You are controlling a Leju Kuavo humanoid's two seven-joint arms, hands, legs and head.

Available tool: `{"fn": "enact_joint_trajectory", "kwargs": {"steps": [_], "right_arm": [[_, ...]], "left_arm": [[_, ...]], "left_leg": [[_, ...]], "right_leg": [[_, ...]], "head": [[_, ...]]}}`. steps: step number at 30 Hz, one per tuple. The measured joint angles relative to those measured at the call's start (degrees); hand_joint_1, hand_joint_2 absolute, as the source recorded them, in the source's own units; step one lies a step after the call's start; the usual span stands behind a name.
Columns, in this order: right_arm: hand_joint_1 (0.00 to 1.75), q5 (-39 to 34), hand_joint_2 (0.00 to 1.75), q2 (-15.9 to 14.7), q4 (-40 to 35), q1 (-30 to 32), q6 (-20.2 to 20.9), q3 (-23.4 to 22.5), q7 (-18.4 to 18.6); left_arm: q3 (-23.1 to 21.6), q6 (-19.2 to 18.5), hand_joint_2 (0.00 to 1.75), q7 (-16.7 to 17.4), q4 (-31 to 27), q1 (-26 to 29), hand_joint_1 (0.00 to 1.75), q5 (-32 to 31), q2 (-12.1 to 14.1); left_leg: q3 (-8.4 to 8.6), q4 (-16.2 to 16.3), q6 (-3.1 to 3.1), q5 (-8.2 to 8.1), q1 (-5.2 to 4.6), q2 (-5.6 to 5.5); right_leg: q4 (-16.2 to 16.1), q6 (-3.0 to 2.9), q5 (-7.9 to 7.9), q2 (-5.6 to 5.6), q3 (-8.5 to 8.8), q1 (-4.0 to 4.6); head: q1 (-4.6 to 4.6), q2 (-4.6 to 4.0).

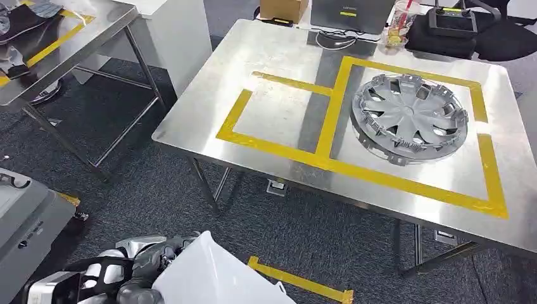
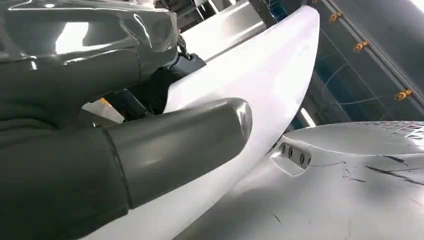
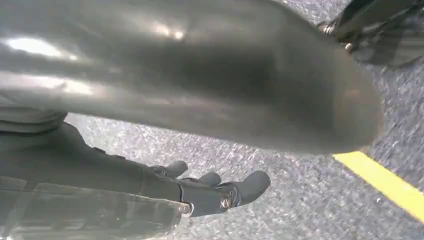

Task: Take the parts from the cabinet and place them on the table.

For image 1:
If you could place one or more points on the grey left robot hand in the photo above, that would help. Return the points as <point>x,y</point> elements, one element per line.
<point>147,266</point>

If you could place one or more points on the white plastic part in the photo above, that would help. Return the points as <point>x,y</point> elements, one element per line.
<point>209,277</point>

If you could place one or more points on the grey machine housing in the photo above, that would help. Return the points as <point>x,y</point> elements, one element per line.
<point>29,226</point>

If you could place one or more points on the yellow floor tape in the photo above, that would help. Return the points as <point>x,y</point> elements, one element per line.
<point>298,282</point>

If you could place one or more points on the steel table with hubcap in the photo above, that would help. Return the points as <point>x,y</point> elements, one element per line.
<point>277,113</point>

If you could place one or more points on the white cabinet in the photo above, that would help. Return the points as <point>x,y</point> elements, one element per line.
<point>180,42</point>

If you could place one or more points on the yellow tape strip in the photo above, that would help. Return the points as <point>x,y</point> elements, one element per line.
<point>63,40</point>

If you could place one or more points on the steel table with black parts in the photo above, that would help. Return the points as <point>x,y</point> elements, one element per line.
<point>100,25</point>

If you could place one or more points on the black yellow small device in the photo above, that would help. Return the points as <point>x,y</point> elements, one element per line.
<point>277,21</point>

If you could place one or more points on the brown cardboard box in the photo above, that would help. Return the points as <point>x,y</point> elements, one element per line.
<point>283,9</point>

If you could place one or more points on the grey plastic hubcap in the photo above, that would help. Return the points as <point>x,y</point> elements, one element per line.
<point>409,117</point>

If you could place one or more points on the grey laptop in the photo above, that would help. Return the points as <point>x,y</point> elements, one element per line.
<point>352,16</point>

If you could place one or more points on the clear plastic drink cup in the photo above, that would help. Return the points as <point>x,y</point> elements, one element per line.
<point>398,25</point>

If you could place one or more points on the black remote controller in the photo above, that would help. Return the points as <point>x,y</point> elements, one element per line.
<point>452,23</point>

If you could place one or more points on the black office chair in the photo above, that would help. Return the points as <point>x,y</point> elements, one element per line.
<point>507,38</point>

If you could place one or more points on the yellow tape frame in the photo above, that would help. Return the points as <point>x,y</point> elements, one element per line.
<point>331,126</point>

